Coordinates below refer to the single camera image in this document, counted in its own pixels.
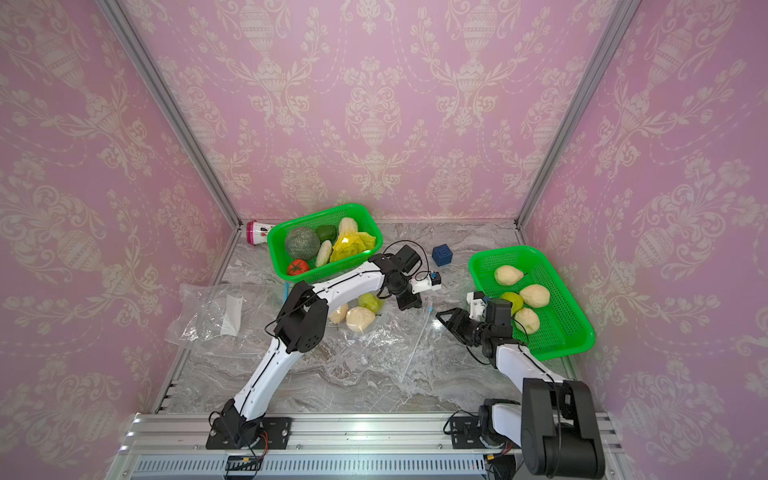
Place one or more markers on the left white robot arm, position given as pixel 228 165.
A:
pixel 300 327

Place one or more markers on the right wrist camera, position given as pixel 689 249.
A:
pixel 477 302

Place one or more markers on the green pear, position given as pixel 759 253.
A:
pixel 516 301

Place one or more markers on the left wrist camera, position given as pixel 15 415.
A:
pixel 430 282

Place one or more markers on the pale cucumber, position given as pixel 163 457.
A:
pixel 324 253

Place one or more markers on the pink white bottle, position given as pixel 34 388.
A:
pixel 257 232

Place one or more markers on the empty green basket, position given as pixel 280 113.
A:
pixel 545 314

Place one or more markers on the clear zip-top bag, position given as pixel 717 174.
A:
pixel 225 320
pixel 403 353

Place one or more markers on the dark green melon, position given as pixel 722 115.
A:
pixel 302 243

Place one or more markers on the yellow-green lettuce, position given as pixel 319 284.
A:
pixel 352 244

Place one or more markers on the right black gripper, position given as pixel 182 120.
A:
pixel 466 327

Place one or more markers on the cream pear from bag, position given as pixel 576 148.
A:
pixel 536 296

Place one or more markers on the red tomato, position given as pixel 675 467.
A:
pixel 298 267

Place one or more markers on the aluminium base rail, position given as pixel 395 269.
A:
pixel 319 446

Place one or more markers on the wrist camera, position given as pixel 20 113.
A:
pixel 430 282
pixel 477 302

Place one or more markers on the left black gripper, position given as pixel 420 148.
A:
pixel 414 300

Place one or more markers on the green basket with produce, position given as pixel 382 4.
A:
pixel 281 260

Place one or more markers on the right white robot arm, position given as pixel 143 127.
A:
pixel 554 422

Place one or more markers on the blue cube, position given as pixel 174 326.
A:
pixel 442 255

